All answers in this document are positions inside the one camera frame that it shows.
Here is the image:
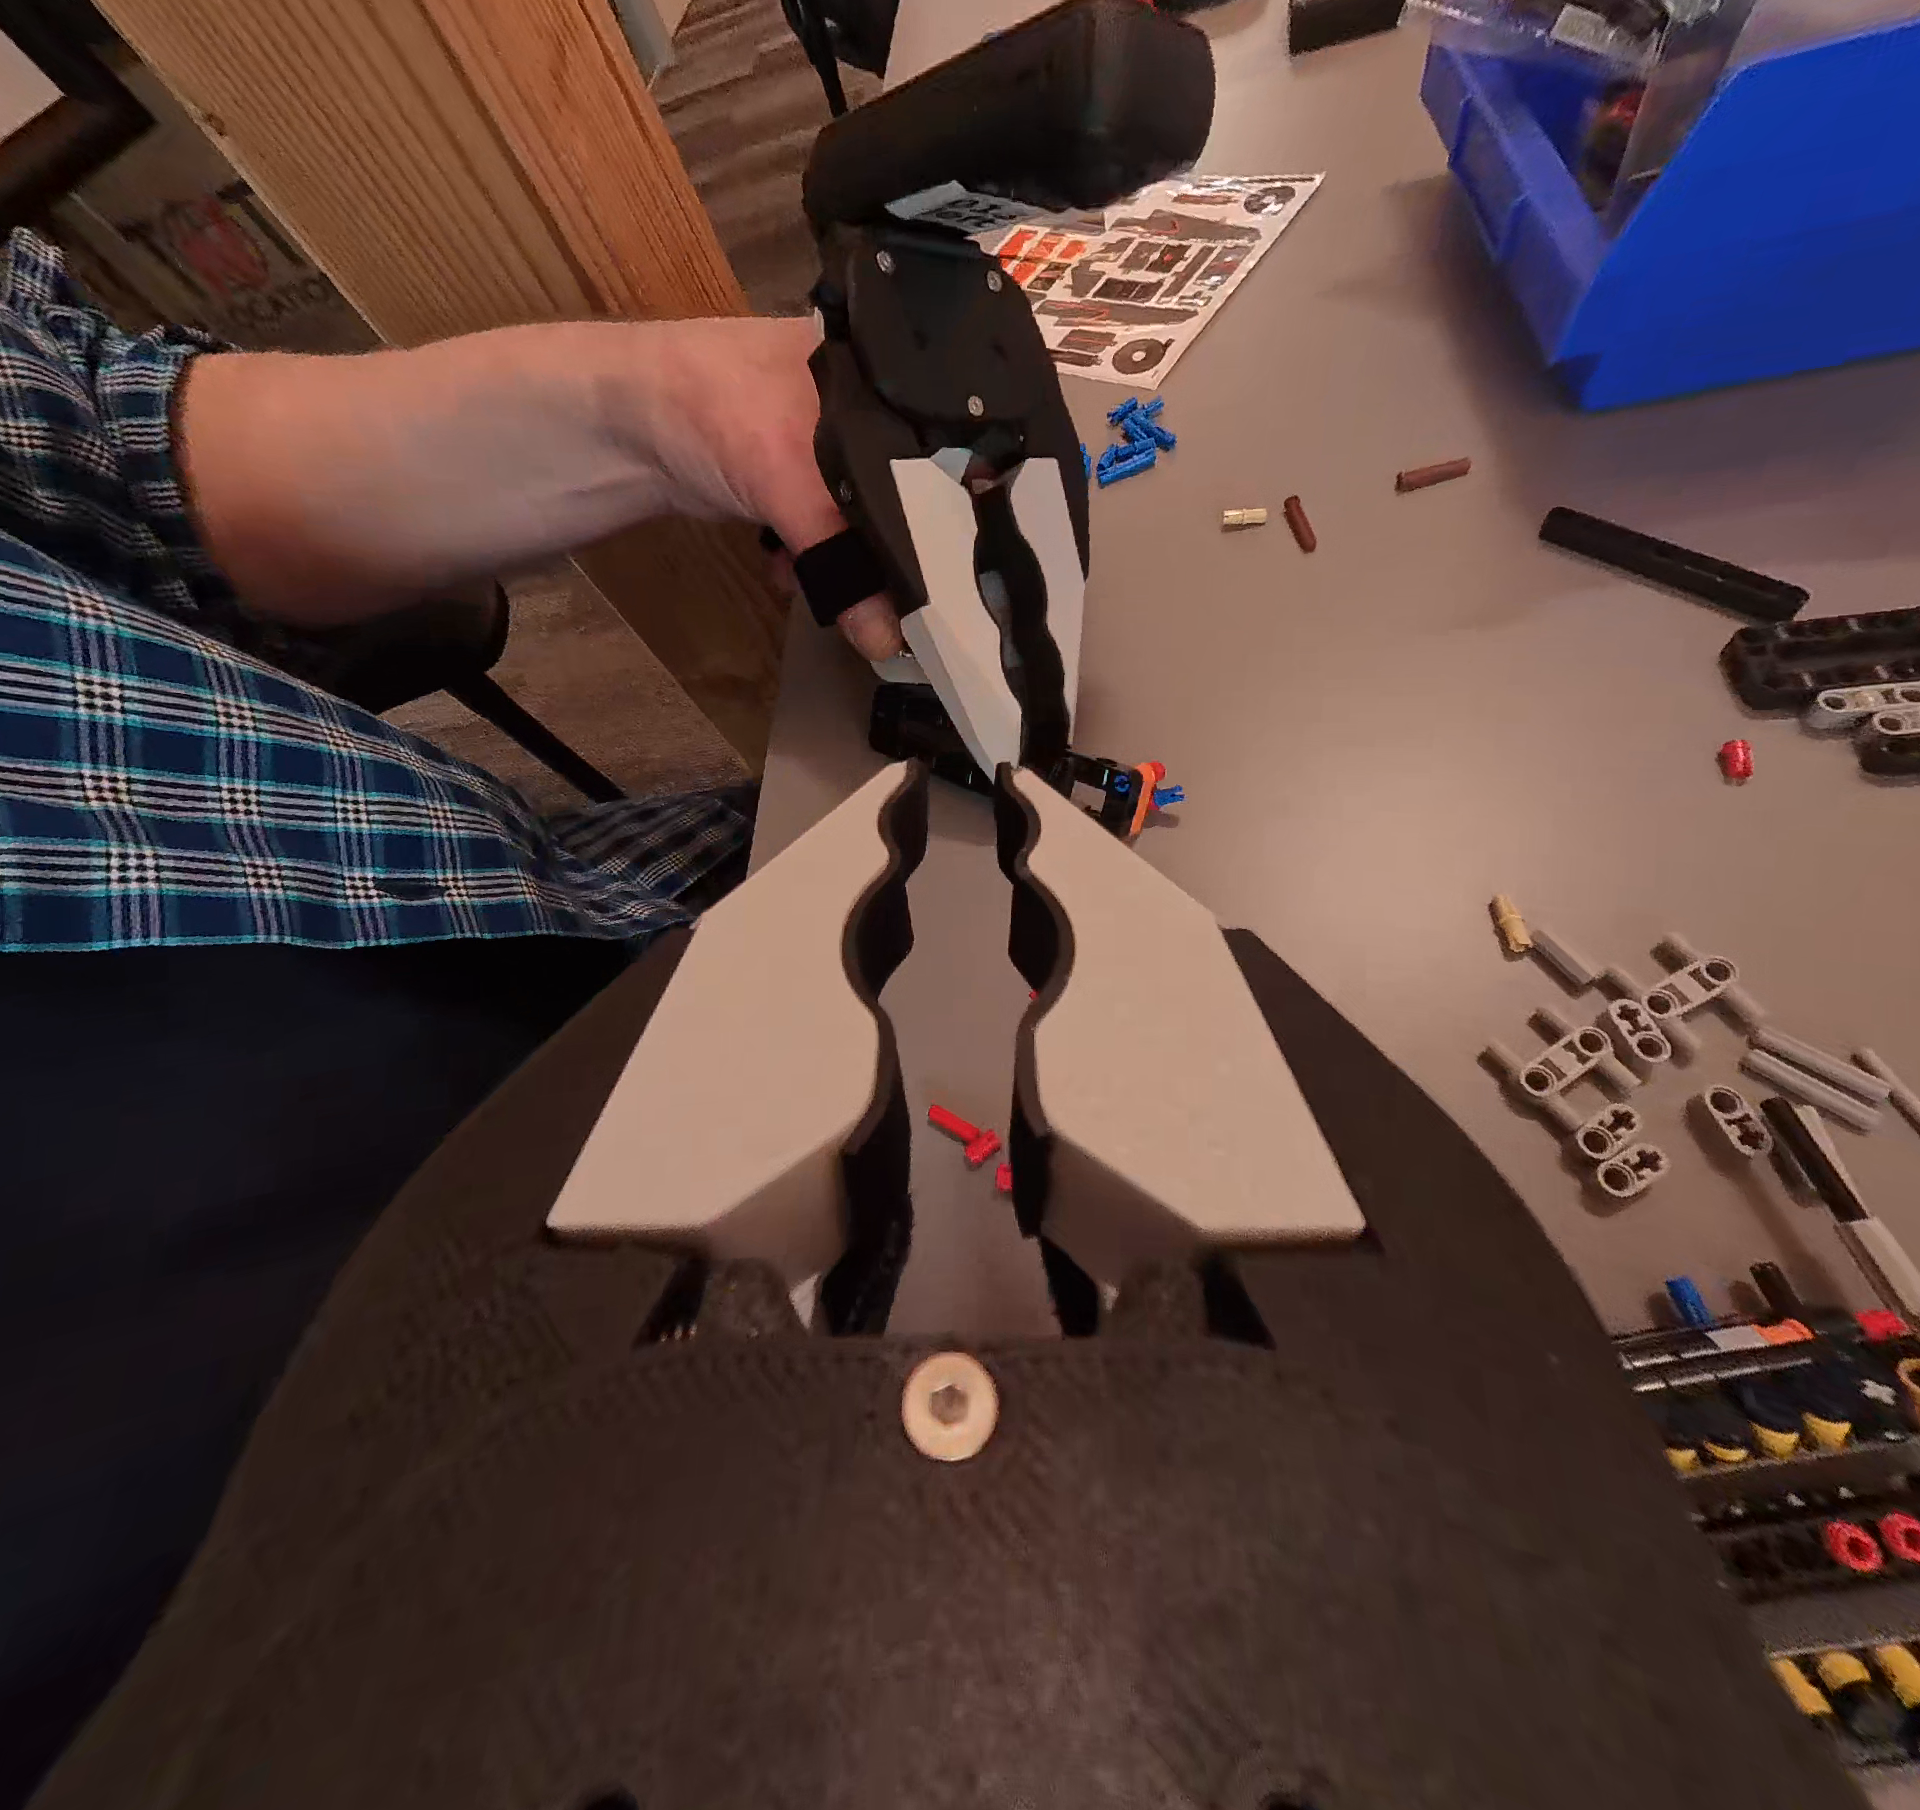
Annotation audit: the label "blue plastic bin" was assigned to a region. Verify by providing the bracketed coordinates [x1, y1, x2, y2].
[1418, 16, 1920, 414]

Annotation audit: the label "black chair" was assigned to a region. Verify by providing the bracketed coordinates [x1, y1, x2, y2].
[225, 580, 632, 808]

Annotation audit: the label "long black lego beam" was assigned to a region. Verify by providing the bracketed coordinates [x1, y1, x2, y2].
[1541, 504, 1811, 624]

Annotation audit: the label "dark blue trousers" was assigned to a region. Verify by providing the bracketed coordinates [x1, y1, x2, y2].
[0, 926, 707, 1810]

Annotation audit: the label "black lego frame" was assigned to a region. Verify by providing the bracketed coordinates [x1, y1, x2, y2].
[1720, 607, 1920, 710]

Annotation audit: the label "wooden cabinet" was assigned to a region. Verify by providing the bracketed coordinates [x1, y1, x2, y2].
[0, 0, 796, 793]

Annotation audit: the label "pile of blue lego pins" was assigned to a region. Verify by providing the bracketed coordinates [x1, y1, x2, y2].
[1086, 394, 1181, 490]

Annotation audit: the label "assorted coloured lego parts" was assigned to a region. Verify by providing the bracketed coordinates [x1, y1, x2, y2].
[1612, 1261, 1920, 1765]

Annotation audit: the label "lego sticker sheet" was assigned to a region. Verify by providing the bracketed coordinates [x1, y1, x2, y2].
[976, 171, 1325, 391]

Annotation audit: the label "black lego beam assembly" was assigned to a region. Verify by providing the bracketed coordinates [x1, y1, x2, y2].
[867, 682, 1186, 840]

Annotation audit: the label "person's left forearm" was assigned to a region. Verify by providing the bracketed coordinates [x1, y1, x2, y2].
[174, 320, 641, 627]

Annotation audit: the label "person's left hand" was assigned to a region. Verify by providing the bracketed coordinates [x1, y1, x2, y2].
[630, 314, 906, 666]

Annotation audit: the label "orange printed picture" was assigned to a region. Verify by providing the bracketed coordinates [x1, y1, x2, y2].
[53, 138, 384, 356]

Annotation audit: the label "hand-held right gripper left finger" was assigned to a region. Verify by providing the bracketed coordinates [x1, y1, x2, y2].
[545, 756, 919, 1338]

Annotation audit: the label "pile of grey lego connectors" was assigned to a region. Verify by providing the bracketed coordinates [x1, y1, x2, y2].
[1475, 932, 1920, 1203]

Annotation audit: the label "pile of red lego bushes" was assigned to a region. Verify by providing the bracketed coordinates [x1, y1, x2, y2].
[926, 993, 1053, 1197]

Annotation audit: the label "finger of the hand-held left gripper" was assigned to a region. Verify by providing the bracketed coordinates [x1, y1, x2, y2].
[971, 448, 1095, 774]
[888, 454, 1040, 780]

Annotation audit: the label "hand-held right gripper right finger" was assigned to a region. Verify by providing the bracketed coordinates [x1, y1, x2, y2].
[993, 762, 1370, 1338]

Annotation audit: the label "black white cylindrical lego piece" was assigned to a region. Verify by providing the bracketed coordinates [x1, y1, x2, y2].
[1758, 1095, 1920, 1318]

